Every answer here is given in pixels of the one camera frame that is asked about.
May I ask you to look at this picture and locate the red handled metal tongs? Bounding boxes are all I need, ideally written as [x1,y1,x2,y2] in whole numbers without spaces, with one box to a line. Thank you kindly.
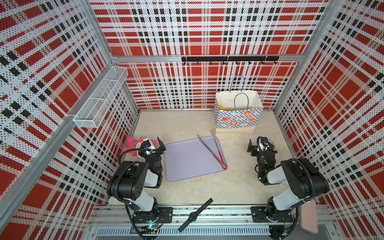
[197,132,228,171]

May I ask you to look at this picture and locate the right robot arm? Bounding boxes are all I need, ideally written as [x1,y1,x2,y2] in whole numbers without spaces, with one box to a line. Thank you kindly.
[247,137,330,223]

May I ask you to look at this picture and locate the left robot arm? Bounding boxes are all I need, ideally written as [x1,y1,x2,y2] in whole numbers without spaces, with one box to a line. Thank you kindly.
[107,137,166,223]

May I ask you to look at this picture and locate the blue checkered paper bag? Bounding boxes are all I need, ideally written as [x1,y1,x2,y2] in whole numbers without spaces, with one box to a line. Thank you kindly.
[214,75,264,136]

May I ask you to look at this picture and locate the pink striped plush toy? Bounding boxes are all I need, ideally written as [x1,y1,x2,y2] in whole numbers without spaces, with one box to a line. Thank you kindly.
[123,137,154,158]

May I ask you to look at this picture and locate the lilac tray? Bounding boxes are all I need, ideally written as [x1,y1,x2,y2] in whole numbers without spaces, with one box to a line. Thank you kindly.
[165,137,227,182]

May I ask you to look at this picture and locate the black wristwatch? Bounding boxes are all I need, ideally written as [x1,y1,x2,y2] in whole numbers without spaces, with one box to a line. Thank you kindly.
[178,198,213,233]

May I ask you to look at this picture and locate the pink smartphone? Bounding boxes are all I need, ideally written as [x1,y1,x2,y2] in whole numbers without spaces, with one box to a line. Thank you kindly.
[299,200,319,234]

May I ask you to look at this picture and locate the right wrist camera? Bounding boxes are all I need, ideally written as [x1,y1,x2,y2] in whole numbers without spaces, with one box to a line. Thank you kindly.
[257,137,270,152]

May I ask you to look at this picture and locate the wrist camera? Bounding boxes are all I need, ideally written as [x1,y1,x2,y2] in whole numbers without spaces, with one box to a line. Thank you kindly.
[141,139,158,151]
[257,137,270,152]

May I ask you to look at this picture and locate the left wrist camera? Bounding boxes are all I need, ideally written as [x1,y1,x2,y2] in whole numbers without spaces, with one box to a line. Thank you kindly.
[141,139,158,151]

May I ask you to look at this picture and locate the white wire mesh basket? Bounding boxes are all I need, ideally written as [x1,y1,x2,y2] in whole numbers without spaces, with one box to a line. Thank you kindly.
[74,66,128,129]

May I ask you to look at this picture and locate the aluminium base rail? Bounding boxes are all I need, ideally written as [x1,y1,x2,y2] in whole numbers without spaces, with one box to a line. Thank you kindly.
[86,204,331,240]

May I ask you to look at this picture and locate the black hook rail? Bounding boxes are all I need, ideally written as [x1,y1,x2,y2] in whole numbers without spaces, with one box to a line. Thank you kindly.
[181,56,280,63]

